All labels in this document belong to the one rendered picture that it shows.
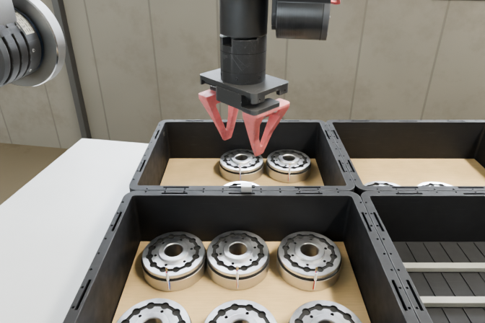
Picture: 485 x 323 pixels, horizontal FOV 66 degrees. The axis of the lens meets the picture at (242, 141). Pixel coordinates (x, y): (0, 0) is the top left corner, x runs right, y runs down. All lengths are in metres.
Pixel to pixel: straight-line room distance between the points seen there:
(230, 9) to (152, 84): 2.05
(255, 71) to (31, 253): 0.70
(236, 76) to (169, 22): 1.88
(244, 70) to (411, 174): 0.61
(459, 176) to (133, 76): 1.98
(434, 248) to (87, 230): 0.75
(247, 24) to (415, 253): 0.50
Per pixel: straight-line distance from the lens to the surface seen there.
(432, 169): 1.01
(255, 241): 0.66
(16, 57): 0.82
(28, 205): 1.15
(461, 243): 0.80
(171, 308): 0.57
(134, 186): 0.69
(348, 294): 0.64
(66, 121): 2.90
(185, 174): 0.89
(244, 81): 0.46
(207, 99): 0.50
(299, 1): 0.43
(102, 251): 0.57
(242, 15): 0.44
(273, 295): 0.62
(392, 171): 0.96
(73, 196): 1.13
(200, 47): 2.30
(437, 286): 0.70
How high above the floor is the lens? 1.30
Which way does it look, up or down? 27 degrees down
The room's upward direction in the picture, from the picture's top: straight up
